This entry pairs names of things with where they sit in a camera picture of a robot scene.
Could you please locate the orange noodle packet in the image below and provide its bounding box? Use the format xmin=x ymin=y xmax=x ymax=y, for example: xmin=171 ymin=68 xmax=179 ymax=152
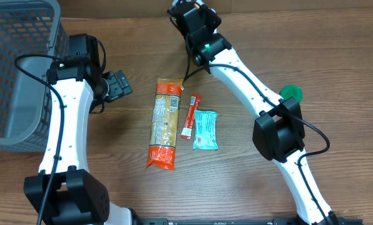
xmin=146 ymin=79 xmax=183 ymax=170

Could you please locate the red white stick packet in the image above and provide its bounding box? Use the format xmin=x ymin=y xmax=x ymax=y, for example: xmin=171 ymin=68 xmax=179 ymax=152
xmin=181 ymin=94 xmax=202 ymax=139

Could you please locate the black cable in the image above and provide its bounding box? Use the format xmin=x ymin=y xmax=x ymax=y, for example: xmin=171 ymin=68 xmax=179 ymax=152
xmin=13 ymin=53 xmax=65 ymax=225
xmin=182 ymin=31 xmax=331 ymax=225

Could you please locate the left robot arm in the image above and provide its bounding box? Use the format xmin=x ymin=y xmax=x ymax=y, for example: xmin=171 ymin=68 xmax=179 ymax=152
xmin=23 ymin=34 xmax=138 ymax=225

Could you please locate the left black cable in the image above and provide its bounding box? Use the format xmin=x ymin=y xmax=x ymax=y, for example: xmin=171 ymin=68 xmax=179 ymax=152
xmin=13 ymin=53 xmax=65 ymax=225

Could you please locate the grey plastic mesh basket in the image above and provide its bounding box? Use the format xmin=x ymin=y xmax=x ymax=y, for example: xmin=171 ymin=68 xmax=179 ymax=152
xmin=0 ymin=0 xmax=68 ymax=152

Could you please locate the teal snack packet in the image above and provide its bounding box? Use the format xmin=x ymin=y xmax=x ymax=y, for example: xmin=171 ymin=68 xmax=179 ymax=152
xmin=193 ymin=110 xmax=218 ymax=151

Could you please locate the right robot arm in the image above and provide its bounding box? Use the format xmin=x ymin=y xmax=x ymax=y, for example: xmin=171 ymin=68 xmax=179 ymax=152
xmin=168 ymin=1 xmax=339 ymax=224

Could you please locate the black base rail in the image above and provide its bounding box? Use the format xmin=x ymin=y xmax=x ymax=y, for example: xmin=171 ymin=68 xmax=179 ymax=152
xmin=136 ymin=217 xmax=364 ymax=225

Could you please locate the right black cable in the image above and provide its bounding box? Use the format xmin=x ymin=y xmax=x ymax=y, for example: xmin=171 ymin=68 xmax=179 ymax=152
xmin=182 ymin=31 xmax=331 ymax=225

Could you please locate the green lid white jar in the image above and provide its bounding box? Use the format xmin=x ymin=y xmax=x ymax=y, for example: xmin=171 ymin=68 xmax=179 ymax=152
xmin=280 ymin=84 xmax=303 ymax=103

